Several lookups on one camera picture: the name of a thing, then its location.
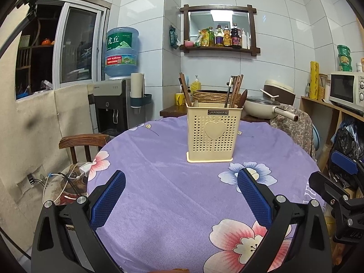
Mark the purple floral tablecloth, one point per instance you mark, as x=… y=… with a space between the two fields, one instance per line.
x=170 y=190

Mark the sliding glass window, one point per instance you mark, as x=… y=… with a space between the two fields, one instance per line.
x=79 y=42

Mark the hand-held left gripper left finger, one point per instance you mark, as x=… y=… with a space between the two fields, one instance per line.
x=108 y=199

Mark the white charger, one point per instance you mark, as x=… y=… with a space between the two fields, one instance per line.
x=85 y=169

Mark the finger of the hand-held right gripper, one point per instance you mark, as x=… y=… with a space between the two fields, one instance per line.
x=344 y=162
x=327 y=186

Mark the grey water dispenser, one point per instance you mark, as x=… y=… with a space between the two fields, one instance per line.
x=111 y=91

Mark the wall power strip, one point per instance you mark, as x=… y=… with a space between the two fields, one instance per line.
x=28 y=183

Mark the wooden counter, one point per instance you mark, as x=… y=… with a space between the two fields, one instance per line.
x=308 y=100

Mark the black plastic bag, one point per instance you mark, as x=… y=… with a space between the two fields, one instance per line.
x=345 y=136

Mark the cream pan with lid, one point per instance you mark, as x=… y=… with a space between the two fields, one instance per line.
x=258 y=109

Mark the yellow cup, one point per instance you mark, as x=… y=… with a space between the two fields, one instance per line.
x=179 y=99

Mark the pink bowl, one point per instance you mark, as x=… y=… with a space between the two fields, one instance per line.
x=189 y=44

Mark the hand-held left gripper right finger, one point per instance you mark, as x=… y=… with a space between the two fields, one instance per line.
x=253 y=199

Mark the white microwave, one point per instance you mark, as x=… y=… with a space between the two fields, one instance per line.
x=341 y=88

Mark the dark wooden rack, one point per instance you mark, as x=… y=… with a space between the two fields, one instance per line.
x=25 y=68

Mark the yellow roll packet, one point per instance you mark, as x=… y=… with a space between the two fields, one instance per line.
x=314 y=79

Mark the cream rice cooker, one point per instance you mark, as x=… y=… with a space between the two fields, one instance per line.
x=284 y=93

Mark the floral cloth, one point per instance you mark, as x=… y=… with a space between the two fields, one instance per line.
x=295 y=130

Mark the beige cardboard panel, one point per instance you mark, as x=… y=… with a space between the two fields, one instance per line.
x=34 y=136

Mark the wooden framed wall shelf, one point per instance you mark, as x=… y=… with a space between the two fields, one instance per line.
x=216 y=8

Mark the white rice paddle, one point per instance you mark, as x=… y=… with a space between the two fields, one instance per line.
x=270 y=93

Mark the wooden chair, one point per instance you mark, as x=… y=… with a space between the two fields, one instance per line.
x=82 y=140

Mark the brown wooden chopsticks pair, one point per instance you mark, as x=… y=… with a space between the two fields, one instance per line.
x=182 y=86

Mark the yellow snack bag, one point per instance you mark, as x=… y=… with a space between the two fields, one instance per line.
x=202 y=38

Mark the row of condiment bottles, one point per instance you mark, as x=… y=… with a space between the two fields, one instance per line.
x=235 y=38

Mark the blue water bottle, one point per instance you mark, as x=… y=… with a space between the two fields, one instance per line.
x=122 y=51

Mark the light blue basin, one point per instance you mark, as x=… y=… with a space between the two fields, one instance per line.
x=316 y=142

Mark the green hanging packet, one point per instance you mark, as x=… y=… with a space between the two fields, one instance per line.
x=173 y=38

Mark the cream plastic utensil holder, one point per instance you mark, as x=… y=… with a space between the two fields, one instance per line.
x=199 y=142

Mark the green noodle bowl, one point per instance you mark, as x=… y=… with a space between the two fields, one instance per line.
x=345 y=59
x=344 y=49
x=345 y=67

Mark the yellow food container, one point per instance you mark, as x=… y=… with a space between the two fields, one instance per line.
x=324 y=89

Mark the brown woven basket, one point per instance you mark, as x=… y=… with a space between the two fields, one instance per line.
x=210 y=96

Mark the orange teapot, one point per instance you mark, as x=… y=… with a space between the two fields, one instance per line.
x=47 y=42

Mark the paper cup tube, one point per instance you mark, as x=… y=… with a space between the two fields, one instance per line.
x=137 y=84

